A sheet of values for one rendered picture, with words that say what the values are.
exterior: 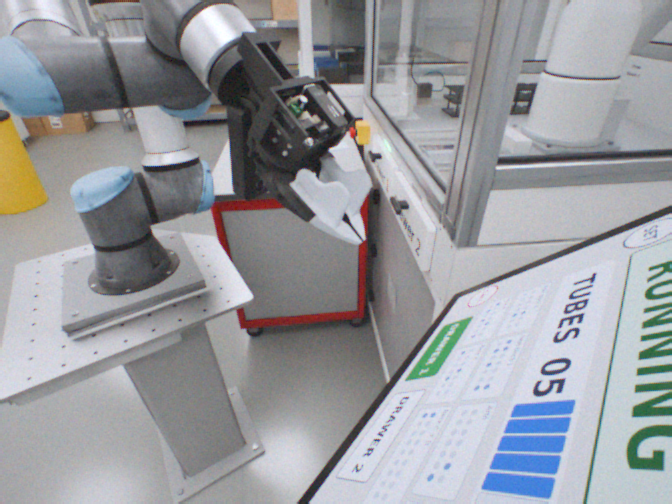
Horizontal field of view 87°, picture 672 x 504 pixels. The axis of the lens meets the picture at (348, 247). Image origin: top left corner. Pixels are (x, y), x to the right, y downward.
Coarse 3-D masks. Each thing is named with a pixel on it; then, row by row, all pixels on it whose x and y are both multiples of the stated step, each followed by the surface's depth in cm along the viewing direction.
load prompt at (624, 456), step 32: (640, 256) 27; (640, 288) 24; (640, 320) 21; (640, 352) 19; (608, 384) 18; (640, 384) 17; (608, 416) 17; (640, 416) 16; (608, 448) 16; (640, 448) 15; (608, 480) 14; (640, 480) 14
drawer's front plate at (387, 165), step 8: (376, 136) 117; (376, 144) 115; (384, 144) 110; (376, 152) 116; (384, 152) 105; (384, 160) 105; (392, 160) 100; (376, 168) 118; (384, 168) 106; (392, 168) 96; (392, 176) 97; (384, 184) 107; (392, 184) 99; (392, 192) 100
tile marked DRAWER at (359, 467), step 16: (400, 400) 33; (416, 400) 31; (384, 416) 32; (400, 416) 30; (368, 432) 31; (384, 432) 30; (368, 448) 29; (384, 448) 27; (352, 464) 29; (368, 464) 27; (352, 480) 27; (368, 480) 25
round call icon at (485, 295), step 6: (486, 288) 43; (492, 288) 42; (498, 288) 40; (474, 294) 44; (480, 294) 43; (486, 294) 41; (492, 294) 40; (474, 300) 42; (480, 300) 41; (486, 300) 40; (468, 306) 42; (474, 306) 41
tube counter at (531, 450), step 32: (576, 352) 22; (544, 384) 22; (576, 384) 20; (512, 416) 21; (544, 416) 20; (576, 416) 18; (512, 448) 19; (544, 448) 18; (480, 480) 19; (512, 480) 17; (544, 480) 16
